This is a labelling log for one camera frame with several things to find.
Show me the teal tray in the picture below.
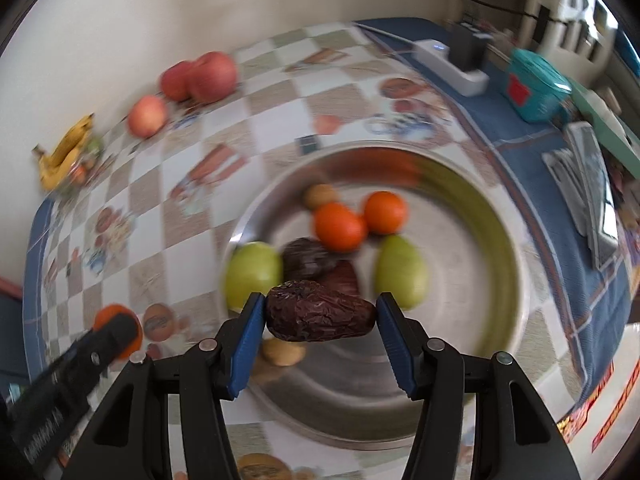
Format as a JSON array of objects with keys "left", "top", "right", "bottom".
[{"left": 570, "top": 79, "right": 639, "bottom": 179}]

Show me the teal plastic box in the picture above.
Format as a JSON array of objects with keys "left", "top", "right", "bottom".
[{"left": 503, "top": 49, "right": 572, "bottom": 124}]

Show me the round green jujube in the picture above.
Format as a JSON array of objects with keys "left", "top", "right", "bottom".
[{"left": 224, "top": 242, "right": 283, "bottom": 312}]

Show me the oval green jujube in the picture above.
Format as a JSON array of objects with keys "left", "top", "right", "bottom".
[{"left": 373, "top": 234, "right": 428, "bottom": 310}]

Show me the red chair back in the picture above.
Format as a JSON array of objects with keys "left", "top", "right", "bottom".
[{"left": 0, "top": 278, "right": 23, "bottom": 300}]

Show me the black charger adapter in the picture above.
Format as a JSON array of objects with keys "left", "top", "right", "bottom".
[{"left": 448, "top": 22, "right": 492, "bottom": 73}]

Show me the large wrinkled dark date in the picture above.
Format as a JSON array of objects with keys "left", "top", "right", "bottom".
[{"left": 264, "top": 281, "right": 378, "bottom": 342}]

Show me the white power strip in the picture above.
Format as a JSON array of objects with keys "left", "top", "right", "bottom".
[{"left": 412, "top": 39, "right": 489, "bottom": 98}]

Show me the dark red date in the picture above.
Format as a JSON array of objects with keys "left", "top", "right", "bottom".
[{"left": 281, "top": 237, "right": 337, "bottom": 282}]

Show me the dark red apple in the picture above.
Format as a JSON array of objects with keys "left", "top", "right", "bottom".
[{"left": 158, "top": 61, "right": 193, "bottom": 102}]

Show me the pale red apple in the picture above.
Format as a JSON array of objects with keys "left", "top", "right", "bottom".
[{"left": 127, "top": 96, "right": 168, "bottom": 139}]

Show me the clear plastic fruit tray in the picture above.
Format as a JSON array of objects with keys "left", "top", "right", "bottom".
[{"left": 55, "top": 133, "right": 105, "bottom": 195}]

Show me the yellow banana bunch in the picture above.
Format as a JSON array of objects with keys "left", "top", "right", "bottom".
[{"left": 32, "top": 114, "right": 94, "bottom": 192}]

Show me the lone orange tangerine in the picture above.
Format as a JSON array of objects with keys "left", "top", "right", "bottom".
[{"left": 92, "top": 304, "right": 143, "bottom": 361}]

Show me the white remote stack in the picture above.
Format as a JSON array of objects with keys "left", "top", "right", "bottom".
[{"left": 542, "top": 148, "right": 588, "bottom": 237}]

